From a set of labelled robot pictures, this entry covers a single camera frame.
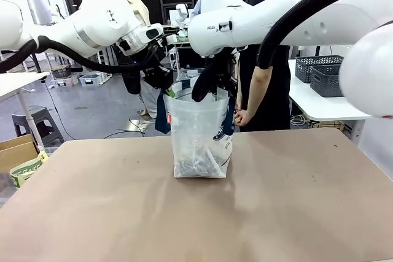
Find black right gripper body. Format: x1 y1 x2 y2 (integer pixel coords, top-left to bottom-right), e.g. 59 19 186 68
211 49 239 91

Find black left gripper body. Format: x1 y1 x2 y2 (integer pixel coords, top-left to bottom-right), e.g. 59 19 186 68
142 44 174 91

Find translucent shopping bag navy handles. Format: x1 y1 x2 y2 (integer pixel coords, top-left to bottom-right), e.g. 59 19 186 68
154 73 239 179

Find black packaged item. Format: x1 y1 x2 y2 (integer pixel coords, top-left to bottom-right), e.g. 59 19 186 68
177 153 222 177

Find person's right forearm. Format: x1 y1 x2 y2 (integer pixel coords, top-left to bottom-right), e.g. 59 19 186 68
244 67 271 116

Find person's right hand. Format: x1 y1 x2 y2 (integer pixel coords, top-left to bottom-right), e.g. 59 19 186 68
235 110 253 127

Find clear storage bin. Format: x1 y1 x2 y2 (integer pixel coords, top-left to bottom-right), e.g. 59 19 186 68
176 67 204 81
50 74 79 88
79 72 104 88

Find person in black t-shirt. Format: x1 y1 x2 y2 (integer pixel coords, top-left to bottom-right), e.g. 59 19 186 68
237 0 321 133

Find person in cream jacket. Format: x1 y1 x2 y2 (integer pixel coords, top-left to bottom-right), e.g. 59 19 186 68
109 0 161 119

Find person in red shirt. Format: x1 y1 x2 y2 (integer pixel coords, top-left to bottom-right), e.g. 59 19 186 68
190 0 204 19

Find white side table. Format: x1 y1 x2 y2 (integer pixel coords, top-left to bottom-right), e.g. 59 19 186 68
287 58 375 140

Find gray step stool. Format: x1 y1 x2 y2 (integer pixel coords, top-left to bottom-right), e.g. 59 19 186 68
11 106 65 147

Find gray rectangular panel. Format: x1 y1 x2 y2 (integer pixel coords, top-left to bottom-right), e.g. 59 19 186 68
25 0 53 27

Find white table with leg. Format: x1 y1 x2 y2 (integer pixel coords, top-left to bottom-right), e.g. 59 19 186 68
0 71 50 155

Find brown cardboard box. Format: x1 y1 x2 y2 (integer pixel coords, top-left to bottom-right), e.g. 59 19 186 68
0 134 39 174

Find green printed paper sack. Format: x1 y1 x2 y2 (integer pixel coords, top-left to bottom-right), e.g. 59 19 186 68
9 150 50 188

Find black sleeved left arm cable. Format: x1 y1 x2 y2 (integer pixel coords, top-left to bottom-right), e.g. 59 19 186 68
0 35 160 74

